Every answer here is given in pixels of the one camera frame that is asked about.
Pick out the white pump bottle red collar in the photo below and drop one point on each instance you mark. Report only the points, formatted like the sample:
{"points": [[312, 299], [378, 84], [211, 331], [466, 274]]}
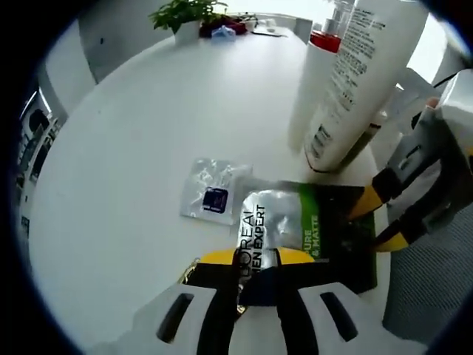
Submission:
{"points": [[306, 92]]}

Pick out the blue cloth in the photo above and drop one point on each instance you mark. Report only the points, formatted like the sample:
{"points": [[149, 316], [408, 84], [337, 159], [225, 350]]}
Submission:
{"points": [[223, 34]]}

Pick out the black flat object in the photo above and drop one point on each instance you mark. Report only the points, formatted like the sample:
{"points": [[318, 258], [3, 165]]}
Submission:
{"points": [[269, 34]]}

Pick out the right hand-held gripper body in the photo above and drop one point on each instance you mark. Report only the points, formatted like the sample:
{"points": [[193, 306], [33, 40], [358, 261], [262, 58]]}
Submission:
{"points": [[458, 107]]}

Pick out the green black skincare sachet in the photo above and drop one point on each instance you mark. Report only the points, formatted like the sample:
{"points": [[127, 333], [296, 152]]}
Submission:
{"points": [[281, 214]]}

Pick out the cream skincare tube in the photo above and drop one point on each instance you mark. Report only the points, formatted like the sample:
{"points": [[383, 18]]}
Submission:
{"points": [[351, 92]]}

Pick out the person's right hand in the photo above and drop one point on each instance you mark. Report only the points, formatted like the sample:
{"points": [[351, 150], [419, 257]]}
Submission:
{"points": [[432, 103]]}

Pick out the small clear sachet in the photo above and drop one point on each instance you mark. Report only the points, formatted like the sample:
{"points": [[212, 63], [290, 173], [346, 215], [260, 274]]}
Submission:
{"points": [[207, 177]]}

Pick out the grey mesh chair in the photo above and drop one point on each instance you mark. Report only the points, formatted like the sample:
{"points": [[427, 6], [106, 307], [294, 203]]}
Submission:
{"points": [[425, 281]]}

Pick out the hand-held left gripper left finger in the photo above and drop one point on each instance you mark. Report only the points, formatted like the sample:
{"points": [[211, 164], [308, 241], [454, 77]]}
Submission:
{"points": [[218, 314]]}

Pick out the white cup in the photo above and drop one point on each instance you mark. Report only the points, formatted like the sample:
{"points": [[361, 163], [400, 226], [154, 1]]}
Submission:
{"points": [[251, 23]]}

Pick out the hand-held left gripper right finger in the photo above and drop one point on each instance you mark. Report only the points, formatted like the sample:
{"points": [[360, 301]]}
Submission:
{"points": [[310, 333]]}

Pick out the potted green plant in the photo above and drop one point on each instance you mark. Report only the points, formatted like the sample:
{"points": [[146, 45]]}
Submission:
{"points": [[186, 31]]}

